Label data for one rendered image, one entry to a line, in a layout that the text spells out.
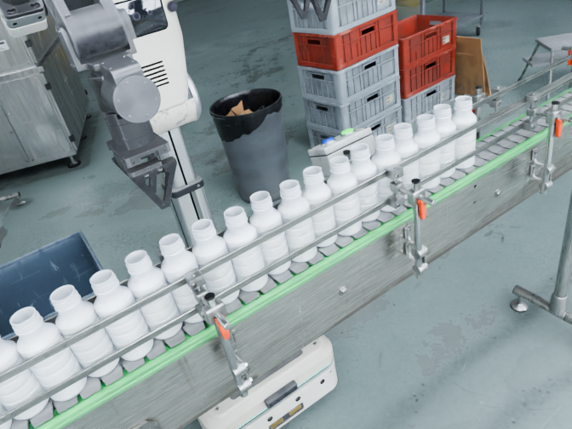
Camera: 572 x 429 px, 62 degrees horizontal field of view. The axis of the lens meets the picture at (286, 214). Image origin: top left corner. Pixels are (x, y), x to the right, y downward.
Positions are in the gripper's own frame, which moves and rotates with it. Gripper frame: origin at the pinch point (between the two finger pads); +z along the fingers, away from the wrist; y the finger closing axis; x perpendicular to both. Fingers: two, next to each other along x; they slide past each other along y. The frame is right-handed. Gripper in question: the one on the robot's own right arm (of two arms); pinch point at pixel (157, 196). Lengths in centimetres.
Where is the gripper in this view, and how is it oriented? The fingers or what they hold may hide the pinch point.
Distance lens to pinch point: 76.0
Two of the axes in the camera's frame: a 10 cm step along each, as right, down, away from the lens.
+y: 5.4, 3.5, -7.6
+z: 1.9, 8.3, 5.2
